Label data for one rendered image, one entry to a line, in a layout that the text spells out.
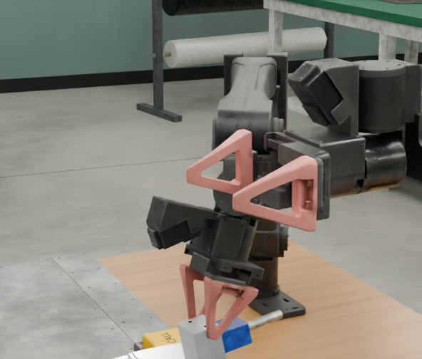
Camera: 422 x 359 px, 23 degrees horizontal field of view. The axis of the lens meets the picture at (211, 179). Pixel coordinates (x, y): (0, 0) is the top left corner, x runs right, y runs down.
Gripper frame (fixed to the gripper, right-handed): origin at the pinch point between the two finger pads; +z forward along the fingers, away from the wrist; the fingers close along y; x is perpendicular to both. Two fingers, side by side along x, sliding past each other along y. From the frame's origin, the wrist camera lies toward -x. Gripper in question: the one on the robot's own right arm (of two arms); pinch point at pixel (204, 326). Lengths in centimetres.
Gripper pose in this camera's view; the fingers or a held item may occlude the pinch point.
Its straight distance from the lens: 129.5
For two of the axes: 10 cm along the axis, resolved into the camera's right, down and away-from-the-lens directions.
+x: 8.7, 2.3, 4.4
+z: -2.7, 9.6, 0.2
